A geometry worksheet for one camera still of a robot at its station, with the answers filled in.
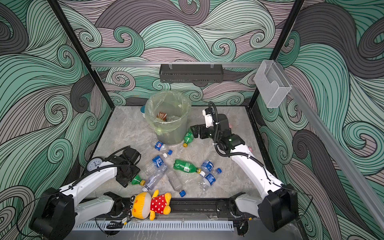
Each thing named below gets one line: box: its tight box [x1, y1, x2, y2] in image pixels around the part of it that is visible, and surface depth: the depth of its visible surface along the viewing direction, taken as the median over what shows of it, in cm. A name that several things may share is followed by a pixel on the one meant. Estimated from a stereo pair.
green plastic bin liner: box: [144, 90, 192, 135], surface depth 92 cm
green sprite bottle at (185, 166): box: [173, 159, 202, 174], surface depth 85 cm
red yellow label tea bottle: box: [156, 111, 167, 122], surface depth 97 cm
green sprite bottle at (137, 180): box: [131, 174, 146, 186], surface depth 81 cm
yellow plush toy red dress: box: [127, 189, 172, 221], surface depth 71 cm
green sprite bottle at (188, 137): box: [183, 128, 194, 148], surface depth 98 cm
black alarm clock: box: [86, 156, 104, 173], surface depth 89 cm
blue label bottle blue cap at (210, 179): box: [203, 167, 222, 187], surface depth 81 cm
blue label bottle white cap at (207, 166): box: [199, 160, 214, 178], surface depth 85 cm
